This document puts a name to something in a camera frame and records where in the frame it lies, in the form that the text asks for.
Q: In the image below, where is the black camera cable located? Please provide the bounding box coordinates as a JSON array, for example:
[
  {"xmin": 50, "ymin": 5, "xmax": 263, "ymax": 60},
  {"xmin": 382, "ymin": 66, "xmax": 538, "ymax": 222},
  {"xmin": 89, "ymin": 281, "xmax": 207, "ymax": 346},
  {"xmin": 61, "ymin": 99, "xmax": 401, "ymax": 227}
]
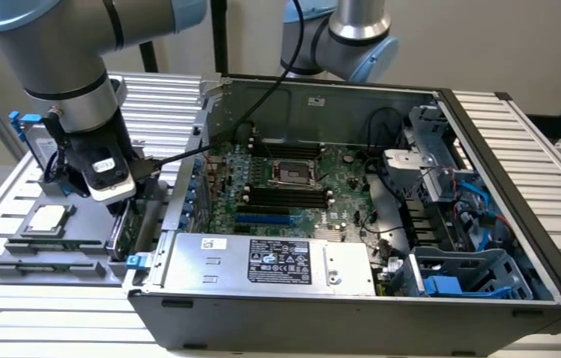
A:
[{"xmin": 149, "ymin": 0, "xmax": 303, "ymax": 168}]

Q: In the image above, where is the blue SATA wire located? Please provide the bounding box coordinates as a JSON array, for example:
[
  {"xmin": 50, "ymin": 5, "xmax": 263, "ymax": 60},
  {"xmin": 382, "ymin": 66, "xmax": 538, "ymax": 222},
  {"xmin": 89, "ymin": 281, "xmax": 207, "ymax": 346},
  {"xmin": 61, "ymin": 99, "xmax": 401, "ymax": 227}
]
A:
[{"xmin": 451, "ymin": 178, "xmax": 511, "ymax": 255}]

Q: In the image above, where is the metal disk bay cage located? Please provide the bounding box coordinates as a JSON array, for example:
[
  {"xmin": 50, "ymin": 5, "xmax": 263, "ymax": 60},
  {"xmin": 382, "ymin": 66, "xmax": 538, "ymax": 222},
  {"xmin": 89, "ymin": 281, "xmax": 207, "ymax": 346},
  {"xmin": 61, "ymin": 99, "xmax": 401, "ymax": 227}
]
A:
[{"xmin": 382, "ymin": 105, "xmax": 477, "ymax": 203}]

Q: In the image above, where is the silver CPU chip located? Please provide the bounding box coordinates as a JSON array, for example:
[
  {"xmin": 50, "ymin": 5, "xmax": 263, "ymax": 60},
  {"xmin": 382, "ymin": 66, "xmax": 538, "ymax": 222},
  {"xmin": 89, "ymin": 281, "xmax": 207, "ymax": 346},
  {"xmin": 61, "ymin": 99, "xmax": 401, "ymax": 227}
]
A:
[{"xmin": 27, "ymin": 204, "xmax": 71, "ymax": 233}]

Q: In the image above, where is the green RAM stick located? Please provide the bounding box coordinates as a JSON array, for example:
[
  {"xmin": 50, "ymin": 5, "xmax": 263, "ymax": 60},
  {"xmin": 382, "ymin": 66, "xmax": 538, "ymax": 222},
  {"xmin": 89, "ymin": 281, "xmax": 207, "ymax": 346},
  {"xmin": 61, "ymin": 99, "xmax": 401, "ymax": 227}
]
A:
[
  {"xmin": 6, "ymin": 238, "xmax": 105, "ymax": 249},
  {"xmin": 0, "ymin": 262, "xmax": 98, "ymax": 274}
]

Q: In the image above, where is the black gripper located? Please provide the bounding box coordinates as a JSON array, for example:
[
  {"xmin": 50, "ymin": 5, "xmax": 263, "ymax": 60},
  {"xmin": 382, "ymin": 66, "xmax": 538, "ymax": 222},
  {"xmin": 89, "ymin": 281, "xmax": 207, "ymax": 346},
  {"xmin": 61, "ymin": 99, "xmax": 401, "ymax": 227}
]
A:
[{"xmin": 55, "ymin": 125, "xmax": 146, "ymax": 198}]

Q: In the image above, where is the silver power supply unit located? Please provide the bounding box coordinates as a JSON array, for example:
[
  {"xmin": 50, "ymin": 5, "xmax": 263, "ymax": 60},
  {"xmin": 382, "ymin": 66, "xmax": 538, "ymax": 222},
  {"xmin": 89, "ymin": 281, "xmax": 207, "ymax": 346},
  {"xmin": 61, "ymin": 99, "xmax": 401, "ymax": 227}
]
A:
[{"xmin": 162, "ymin": 232, "xmax": 378, "ymax": 298}]

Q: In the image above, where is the green motherboard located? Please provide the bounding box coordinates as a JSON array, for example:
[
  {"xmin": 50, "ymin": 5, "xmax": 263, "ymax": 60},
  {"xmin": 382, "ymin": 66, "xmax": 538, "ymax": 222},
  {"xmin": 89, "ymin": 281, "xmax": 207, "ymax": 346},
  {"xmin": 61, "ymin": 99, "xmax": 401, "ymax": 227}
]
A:
[{"xmin": 203, "ymin": 139, "xmax": 378, "ymax": 258}]

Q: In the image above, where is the black power wire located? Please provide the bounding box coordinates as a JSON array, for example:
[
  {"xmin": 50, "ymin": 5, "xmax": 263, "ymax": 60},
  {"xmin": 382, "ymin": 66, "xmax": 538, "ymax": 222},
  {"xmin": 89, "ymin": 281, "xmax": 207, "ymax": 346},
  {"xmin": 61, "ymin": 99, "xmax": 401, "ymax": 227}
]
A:
[{"xmin": 362, "ymin": 107, "xmax": 406, "ymax": 157}]

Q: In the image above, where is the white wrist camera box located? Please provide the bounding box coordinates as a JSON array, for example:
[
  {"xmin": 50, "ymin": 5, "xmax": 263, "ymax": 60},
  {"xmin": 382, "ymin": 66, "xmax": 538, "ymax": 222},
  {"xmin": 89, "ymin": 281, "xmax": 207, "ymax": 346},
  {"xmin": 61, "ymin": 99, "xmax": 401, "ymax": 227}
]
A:
[{"xmin": 82, "ymin": 146, "xmax": 138, "ymax": 203}]

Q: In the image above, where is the blue case latch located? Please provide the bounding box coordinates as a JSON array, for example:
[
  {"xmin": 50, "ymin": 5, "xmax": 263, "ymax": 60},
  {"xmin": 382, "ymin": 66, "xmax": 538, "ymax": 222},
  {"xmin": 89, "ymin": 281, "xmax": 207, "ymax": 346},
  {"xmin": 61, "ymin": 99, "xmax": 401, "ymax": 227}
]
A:
[{"xmin": 127, "ymin": 252, "xmax": 150, "ymax": 270}]

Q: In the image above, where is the black expansion slot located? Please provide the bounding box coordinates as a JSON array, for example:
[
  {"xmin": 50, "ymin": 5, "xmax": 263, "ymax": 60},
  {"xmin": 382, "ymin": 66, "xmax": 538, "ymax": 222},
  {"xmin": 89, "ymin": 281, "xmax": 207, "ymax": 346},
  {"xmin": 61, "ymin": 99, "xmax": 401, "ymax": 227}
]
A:
[{"xmin": 237, "ymin": 206, "xmax": 291, "ymax": 215}]

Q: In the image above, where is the green GPU card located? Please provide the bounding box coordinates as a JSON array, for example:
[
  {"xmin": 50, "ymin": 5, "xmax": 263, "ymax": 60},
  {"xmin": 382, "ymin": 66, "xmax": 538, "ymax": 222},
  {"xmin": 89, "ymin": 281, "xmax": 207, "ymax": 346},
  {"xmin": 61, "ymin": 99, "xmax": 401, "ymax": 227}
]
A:
[{"xmin": 103, "ymin": 197, "xmax": 147, "ymax": 262}]

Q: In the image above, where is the CPU socket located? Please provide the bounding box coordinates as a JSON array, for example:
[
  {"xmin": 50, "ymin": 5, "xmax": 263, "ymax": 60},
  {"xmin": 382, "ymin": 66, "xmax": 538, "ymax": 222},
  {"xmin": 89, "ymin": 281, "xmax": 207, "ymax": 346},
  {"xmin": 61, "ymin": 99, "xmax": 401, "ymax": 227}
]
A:
[{"xmin": 269, "ymin": 159, "xmax": 319, "ymax": 188}]

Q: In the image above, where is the black stand pole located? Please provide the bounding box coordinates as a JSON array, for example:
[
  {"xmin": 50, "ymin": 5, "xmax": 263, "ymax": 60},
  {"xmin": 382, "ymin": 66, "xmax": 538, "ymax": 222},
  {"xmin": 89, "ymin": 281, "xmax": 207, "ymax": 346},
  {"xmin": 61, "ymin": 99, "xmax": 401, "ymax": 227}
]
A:
[
  {"xmin": 210, "ymin": 0, "xmax": 229, "ymax": 74},
  {"xmin": 139, "ymin": 40, "xmax": 159, "ymax": 74}
]

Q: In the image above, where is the blue expansion slot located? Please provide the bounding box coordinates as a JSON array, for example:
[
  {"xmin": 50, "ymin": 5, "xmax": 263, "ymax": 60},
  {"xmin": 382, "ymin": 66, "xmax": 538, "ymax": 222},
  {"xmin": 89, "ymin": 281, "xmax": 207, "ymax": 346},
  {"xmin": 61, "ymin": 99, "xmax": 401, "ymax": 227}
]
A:
[{"xmin": 233, "ymin": 213, "xmax": 295, "ymax": 226}]

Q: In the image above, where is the red wire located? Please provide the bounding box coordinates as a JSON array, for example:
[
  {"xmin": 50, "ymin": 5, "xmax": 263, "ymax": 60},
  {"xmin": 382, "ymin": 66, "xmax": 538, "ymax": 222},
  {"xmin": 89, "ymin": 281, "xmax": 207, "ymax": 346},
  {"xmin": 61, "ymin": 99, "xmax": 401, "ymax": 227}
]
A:
[{"xmin": 451, "ymin": 201, "xmax": 515, "ymax": 243}]

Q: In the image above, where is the blue plastic disk bay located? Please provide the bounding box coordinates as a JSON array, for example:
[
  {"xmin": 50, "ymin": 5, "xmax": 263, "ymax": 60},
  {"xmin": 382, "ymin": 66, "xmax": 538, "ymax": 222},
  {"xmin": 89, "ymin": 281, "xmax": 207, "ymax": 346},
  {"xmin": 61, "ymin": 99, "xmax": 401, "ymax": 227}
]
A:
[{"xmin": 407, "ymin": 245, "xmax": 535, "ymax": 300}]

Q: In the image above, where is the hard disk with blue carrier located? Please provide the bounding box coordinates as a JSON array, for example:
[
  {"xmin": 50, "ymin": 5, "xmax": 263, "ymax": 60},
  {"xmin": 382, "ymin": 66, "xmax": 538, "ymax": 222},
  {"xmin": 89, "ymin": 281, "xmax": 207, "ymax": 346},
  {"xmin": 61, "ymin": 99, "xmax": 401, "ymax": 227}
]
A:
[{"xmin": 7, "ymin": 110, "xmax": 65, "ymax": 187}]

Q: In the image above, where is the black RAM slot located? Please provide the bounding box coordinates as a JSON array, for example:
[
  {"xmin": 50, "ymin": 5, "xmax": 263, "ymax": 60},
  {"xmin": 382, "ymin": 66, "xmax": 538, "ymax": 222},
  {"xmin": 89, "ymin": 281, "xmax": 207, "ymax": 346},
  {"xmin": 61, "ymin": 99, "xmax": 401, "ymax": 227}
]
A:
[
  {"xmin": 251, "ymin": 139, "xmax": 322, "ymax": 146},
  {"xmin": 246, "ymin": 197, "xmax": 334, "ymax": 204},
  {"xmin": 246, "ymin": 186, "xmax": 334, "ymax": 194},
  {"xmin": 246, "ymin": 201, "xmax": 334, "ymax": 209},
  {"xmin": 246, "ymin": 192, "xmax": 334, "ymax": 198},
  {"xmin": 251, "ymin": 145, "xmax": 322, "ymax": 151}
]

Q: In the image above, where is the black open PC case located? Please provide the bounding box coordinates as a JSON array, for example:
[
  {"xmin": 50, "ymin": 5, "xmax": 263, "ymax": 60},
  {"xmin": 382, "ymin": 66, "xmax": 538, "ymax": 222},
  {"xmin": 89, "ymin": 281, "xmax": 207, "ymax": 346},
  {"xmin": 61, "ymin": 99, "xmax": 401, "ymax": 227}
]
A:
[{"xmin": 123, "ymin": 73, "xmax": 561, "ymax": 352}]

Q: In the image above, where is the grey parts rack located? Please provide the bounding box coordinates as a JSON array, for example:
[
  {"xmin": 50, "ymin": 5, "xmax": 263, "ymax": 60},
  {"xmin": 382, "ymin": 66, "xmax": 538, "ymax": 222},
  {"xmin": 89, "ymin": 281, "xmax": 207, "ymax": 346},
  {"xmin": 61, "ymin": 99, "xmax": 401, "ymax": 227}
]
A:
[{"xmin": 0, "ymin": 178, "xmax": 174, "ymax": 288}]

